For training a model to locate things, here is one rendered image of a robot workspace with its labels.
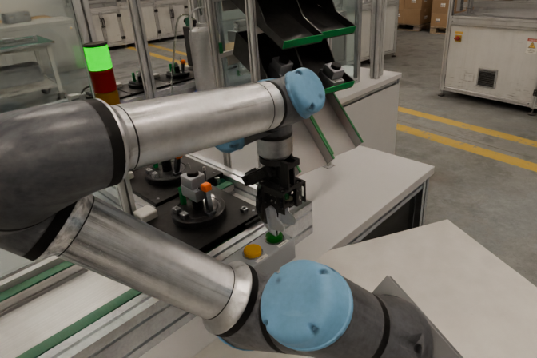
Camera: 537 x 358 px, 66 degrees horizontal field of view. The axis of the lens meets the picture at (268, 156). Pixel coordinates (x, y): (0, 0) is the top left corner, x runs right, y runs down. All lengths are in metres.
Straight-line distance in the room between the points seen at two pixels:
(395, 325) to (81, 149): 0.48
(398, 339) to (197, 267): 0.30
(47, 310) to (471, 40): 4.67
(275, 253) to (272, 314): 0.38
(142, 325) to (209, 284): 0.31
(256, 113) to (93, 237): 0.26
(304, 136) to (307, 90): 0.65
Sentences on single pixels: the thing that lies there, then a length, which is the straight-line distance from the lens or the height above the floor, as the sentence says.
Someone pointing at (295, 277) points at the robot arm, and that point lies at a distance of 0.60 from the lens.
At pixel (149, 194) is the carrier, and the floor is 0.97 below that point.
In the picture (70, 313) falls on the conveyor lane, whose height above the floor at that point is 0.92.
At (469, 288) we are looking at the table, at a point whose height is 0.86.
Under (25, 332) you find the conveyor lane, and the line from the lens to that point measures 1.02.
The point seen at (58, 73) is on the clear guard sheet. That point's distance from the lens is 1.01.
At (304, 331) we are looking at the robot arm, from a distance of 0.57.
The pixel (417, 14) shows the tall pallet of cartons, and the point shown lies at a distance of 9.79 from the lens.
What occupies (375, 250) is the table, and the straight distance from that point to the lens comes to 1.14.
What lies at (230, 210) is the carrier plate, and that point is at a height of 0.97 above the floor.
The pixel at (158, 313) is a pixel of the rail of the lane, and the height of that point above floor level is 0.93.
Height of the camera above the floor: 1.55
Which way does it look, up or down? 25 degrees down
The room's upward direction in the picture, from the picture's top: 4 degrees counter-clockwise
